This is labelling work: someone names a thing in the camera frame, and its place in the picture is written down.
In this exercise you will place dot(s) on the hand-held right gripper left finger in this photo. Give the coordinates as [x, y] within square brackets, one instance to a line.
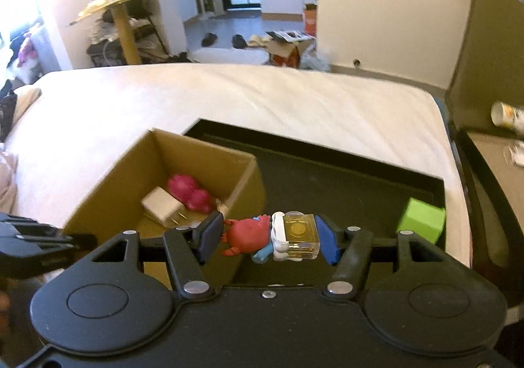
[213, 237]

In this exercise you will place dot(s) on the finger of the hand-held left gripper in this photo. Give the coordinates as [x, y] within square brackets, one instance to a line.
[49, 240]

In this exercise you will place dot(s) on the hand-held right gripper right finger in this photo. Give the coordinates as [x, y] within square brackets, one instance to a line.
[327, 239]

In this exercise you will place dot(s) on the red crab blue toy figure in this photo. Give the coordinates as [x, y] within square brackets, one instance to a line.
[245, 235]

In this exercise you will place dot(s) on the black tray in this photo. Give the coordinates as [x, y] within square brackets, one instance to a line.
[327, 179]

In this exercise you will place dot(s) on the white plug charger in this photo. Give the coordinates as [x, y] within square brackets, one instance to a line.
[161, 204]

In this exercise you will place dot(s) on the cardboard box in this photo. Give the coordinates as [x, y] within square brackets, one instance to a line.
[123, 179]

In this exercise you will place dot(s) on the white garment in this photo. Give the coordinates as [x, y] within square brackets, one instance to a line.
[6, 184]

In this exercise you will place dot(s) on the green cube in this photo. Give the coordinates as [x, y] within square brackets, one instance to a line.
[421, 220]

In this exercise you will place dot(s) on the white bed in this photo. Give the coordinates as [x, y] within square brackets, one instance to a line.
[286, 98]

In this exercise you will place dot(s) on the clear plastic bag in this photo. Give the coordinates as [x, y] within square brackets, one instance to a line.
[315, 61]

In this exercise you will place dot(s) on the pile of clothes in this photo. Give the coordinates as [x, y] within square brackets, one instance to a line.
[22, 53]

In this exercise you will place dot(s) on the brown cardboard carton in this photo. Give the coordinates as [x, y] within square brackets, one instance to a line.
[286, 51]

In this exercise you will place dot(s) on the black slipper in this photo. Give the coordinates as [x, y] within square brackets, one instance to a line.
[209, 39]
[238, 40]

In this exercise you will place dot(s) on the yellow slipper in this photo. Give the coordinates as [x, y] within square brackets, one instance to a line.
[254, 41]
[265, 39]

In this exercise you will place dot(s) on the clear plastic wrapper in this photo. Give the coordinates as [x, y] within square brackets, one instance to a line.
[516, 153]

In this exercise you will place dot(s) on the round gold table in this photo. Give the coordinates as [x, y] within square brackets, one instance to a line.
[125, 38]

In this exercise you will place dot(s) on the paper cup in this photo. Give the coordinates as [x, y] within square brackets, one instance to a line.
[507, 116]

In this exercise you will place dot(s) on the orange box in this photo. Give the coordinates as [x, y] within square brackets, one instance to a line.
[310, 20]

